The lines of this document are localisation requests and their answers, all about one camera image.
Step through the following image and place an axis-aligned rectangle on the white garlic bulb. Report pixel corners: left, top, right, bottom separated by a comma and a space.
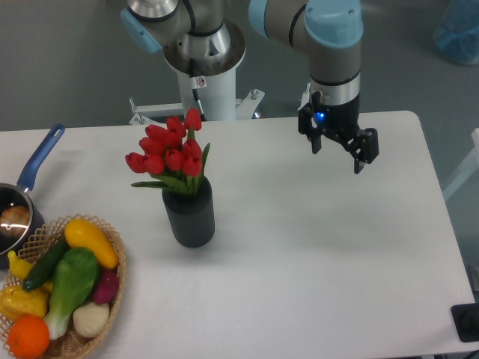
73, 302, 109, 338

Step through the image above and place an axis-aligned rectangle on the yellow bell pepper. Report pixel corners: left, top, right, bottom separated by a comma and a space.
1, 285, 49, 322

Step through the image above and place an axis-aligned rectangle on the red tulip bouquet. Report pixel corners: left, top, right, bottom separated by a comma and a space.
125, 108, 210, 197

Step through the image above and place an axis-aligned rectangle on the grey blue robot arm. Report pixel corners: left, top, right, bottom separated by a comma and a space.
120, 1, 379, 173

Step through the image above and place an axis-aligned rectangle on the purple red onion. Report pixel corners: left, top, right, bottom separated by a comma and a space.
92, 270, 119, 304

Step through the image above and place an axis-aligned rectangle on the blue handled saucepan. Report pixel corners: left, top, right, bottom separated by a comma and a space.
1, 124, 65, 270

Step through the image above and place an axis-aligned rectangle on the green cucumber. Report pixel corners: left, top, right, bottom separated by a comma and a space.
22, 238, 70, 291

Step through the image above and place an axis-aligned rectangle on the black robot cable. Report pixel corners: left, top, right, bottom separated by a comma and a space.
188, 58, 206, 121

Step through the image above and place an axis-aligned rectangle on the brown bread roll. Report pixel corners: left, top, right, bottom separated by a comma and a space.
1, 206, 30, 239

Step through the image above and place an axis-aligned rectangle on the green bok choy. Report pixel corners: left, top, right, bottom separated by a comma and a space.
44, 248, 99, 340

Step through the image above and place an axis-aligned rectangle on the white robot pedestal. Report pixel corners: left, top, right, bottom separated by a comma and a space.
129, 19, 265, 124

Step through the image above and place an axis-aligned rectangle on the black device at edge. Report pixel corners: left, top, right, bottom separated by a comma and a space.
451, 303, 479, 343

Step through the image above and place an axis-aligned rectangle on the dark grey ribbed vase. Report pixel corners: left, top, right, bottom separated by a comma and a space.
162, 177, 216, 248

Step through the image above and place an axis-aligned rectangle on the orange fruit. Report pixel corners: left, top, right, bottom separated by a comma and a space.
7, 315, 50, 358

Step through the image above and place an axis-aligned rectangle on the woven wicker basket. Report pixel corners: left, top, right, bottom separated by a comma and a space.
0, 213, 127, 359

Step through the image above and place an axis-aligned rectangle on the yellow squash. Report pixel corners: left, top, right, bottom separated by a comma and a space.
64, 218, 119, 269

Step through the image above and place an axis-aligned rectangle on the white frame at right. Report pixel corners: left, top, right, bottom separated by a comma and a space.
442, 128, 478, 202

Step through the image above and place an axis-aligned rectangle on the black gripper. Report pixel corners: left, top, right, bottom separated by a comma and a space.
298, 91, 379, 174

